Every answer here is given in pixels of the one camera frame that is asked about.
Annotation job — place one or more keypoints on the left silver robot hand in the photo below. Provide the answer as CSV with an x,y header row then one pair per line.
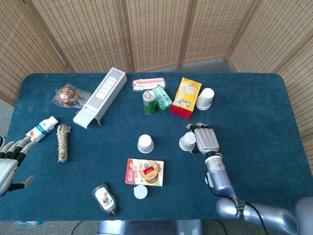
x,y
6,171

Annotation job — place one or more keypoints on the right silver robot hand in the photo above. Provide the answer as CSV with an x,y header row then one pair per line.
x,y
206,139

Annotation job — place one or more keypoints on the paper cup green flower print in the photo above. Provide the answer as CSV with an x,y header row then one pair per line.
x,y
187,142

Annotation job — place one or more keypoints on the paper cup blue text print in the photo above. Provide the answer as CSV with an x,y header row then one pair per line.
x,y
206,178

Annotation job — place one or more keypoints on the paper cup blue flower print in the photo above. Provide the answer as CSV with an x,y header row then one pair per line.
x,y
145,143

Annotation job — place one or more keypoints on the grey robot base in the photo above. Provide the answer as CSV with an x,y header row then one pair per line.
x,y
146,227

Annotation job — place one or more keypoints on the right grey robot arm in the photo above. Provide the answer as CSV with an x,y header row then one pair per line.
x,y
220,178

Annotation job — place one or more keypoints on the black white shoe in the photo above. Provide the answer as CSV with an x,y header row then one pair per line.
x,y
1,143

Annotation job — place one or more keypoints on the white paper cup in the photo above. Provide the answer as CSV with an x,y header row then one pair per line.
x,y
205,98

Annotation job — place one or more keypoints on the yellow red snack bag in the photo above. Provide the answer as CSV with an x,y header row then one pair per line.
x,y
185,98

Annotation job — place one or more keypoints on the blue table cloth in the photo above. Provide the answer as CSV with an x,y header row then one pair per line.
x,y
256,147

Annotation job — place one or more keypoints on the white blue milk bottle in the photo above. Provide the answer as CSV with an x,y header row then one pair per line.
x,y
41,129

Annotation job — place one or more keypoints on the blue white item on floor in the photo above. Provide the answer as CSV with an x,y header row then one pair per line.
x,y
27,223

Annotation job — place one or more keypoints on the green carton pack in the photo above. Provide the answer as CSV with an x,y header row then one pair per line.
x,y
163,99

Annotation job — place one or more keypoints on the round gold tin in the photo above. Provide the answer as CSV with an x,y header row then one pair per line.
x,y
148,171

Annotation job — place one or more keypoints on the green drink can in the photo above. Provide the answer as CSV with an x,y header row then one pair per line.
x,y
149,104

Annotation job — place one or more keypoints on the red white wafer box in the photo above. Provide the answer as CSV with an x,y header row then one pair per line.
x,y
132,173

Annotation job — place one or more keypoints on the pink blister pack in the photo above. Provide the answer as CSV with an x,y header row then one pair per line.
x,y
146,82

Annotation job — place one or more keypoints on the bread in clear wrapper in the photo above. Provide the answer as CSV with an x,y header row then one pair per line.
x,y
67,96

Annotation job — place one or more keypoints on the grey squeeze sauce bottle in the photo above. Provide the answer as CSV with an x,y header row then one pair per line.
x,y
105,199

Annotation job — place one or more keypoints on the long white power strip box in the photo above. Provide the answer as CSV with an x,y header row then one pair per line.
x,y
102,96

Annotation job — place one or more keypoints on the woven bamboo folding screen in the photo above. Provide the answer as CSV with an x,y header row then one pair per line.
x,y
156,31

